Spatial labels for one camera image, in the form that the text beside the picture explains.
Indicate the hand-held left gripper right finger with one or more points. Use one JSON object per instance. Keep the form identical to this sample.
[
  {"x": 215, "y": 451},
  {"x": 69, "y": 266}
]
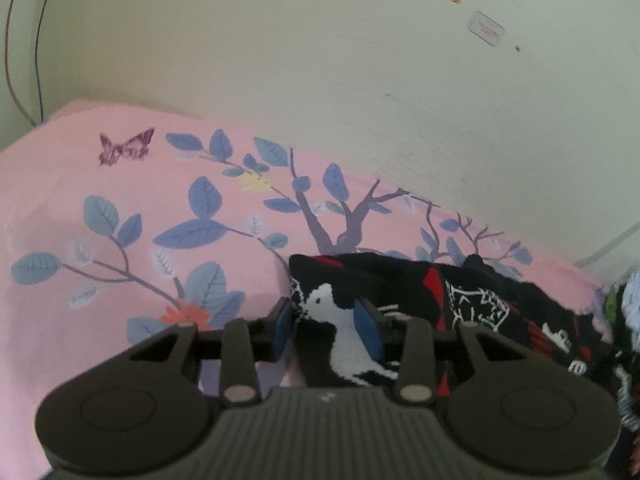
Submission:
[{"x": 367, "y": 335}]

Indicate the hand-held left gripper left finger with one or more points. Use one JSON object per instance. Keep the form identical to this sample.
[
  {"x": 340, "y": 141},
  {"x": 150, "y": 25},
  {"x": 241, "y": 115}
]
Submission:
[{"x": 282, "y": 327}]

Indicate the black red white patterned garment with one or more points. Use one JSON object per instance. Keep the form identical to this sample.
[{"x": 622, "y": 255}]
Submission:
[{"x": 400, "y": 285}]

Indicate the pink tree print bedsheet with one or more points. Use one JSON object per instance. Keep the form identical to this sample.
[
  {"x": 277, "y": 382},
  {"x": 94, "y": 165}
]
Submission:
[{"x": 100, "y": 185}]

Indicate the clear wall hook sticker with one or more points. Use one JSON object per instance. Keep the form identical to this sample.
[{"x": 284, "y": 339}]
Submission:
[{"x": 486, "y": 29}]

